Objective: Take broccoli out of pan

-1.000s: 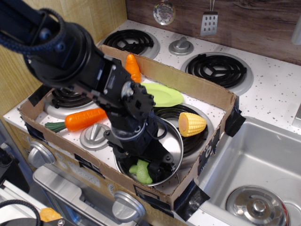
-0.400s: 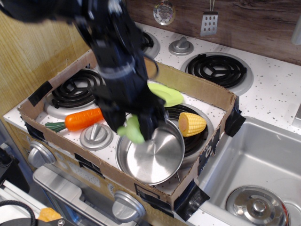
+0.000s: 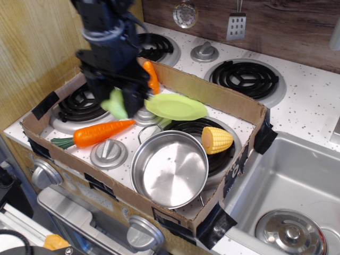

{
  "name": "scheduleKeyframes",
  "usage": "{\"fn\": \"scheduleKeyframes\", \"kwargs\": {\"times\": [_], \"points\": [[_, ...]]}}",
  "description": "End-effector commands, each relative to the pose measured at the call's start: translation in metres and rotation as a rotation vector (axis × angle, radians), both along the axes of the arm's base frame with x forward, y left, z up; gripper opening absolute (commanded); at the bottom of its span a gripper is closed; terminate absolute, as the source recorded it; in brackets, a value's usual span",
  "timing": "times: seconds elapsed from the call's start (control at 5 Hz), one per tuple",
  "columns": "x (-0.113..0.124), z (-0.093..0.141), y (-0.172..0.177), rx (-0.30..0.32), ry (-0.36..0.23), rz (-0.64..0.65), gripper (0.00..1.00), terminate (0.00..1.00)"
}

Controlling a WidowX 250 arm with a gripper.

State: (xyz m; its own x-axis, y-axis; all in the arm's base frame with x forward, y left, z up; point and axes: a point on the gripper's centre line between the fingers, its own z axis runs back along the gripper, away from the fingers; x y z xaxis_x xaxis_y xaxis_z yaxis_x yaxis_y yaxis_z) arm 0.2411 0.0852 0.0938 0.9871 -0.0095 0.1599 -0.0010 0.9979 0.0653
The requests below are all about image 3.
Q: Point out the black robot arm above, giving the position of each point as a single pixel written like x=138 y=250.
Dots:
x=107 y=11

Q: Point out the front left black burner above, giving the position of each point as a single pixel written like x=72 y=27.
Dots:
x=78 y=110

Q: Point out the black burner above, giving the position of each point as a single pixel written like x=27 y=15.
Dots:
x=78 y=110
x=159 y=48
x=253 y=78
x=218 y=163

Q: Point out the silver oven knob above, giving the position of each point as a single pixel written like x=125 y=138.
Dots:
x=142 y=235
x=44 y=175

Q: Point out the silver stove knob front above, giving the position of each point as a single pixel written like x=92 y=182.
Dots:
x=109 y=154

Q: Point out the front right black burner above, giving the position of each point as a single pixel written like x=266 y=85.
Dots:
x=218 y=163

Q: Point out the silver oven door handle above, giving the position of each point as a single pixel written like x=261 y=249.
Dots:
x=88 y=229

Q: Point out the yellow toy corn cob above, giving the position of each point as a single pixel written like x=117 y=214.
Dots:
x=215 y=140

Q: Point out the back right black burner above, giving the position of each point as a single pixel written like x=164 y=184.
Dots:
x=253 y=78

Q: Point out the silver stove knob back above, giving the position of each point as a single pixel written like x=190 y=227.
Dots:
x=204 y=53

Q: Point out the silver oven knob left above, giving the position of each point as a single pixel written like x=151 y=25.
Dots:
x=44 y=175

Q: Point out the steel pot lid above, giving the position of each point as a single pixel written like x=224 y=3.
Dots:
x=291 y=232

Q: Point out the stainless steel pan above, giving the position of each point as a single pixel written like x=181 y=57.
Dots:
x=170 y=168

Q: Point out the silver stove knob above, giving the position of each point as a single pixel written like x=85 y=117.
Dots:
x=144 y=117
x=204 y=53
x=109 y=154

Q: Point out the light green plastic plate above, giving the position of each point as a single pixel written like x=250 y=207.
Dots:
x=175 y=107

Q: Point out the light green toy broccoli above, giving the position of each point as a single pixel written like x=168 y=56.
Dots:
x=115 y=105

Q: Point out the grey toy sink basin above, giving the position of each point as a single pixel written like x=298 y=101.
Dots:
x=292 y=174

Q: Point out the hanging silver strainer ladle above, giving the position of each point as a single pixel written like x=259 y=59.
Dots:
x=185 y=14

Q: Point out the yellow orange object bottom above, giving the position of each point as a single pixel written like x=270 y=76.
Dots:
x=55 y=242

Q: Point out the orange toy carrot cone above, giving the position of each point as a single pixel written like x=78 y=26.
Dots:
x=153 y=82

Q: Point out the silver stove knob centre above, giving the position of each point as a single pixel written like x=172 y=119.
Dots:
x=144 y=117

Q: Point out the hanging silver spatula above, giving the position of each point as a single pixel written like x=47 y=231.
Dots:
x=236 y=23

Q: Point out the orange toy carrot with leaves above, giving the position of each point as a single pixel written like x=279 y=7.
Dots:
x=92 y=135

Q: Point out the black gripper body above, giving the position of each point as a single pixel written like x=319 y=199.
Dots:
x=114 y=47

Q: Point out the silver oven knob right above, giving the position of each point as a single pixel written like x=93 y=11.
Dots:
x=142 y=235

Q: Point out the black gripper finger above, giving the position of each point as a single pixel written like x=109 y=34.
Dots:
x=100 y=83
x=135 y=92

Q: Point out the back left black burner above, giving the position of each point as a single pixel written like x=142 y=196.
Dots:
x=159 y=48

